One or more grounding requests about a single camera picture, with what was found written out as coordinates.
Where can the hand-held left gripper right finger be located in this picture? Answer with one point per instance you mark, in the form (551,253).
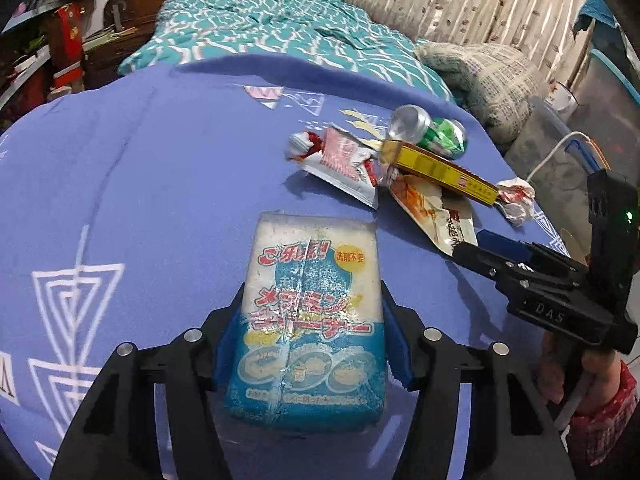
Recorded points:
(400,355)

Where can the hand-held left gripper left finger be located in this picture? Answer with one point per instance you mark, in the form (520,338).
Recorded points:
(227,345)

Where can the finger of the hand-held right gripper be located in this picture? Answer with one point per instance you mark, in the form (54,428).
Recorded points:
(480,260)
(505,244)

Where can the orange white snack wrapper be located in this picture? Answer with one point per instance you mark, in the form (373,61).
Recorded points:
(430,210)

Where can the blue white sponge packet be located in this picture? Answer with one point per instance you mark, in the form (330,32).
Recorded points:
(305,310)

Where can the yellow box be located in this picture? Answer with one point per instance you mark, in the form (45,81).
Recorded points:
(435,167)

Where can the green drink can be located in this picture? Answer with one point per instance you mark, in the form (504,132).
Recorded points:
(440,135)

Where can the white red snack wrapper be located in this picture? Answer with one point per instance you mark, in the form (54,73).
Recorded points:
(340,160)

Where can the person's right hand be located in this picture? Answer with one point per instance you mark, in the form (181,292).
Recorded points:
(602,375)

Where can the white enamel mug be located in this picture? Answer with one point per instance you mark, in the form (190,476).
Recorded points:
(560,102)

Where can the grey patterned pillow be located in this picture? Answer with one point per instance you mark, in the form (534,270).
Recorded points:
(485,80)

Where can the blue printed mat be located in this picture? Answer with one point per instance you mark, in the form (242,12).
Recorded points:
(150,185)

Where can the clear storage box teal lid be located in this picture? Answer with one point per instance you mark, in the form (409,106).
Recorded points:
(610,90)

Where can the beige patterned curtain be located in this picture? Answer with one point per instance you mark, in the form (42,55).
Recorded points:
(450,0)

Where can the teal patterned quilt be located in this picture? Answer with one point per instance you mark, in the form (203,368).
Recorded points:
(260,25)

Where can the red gift box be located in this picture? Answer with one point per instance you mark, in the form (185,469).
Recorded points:
(65,45)

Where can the cluttered metal shelf rack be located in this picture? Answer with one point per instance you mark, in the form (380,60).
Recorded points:
(25,60)

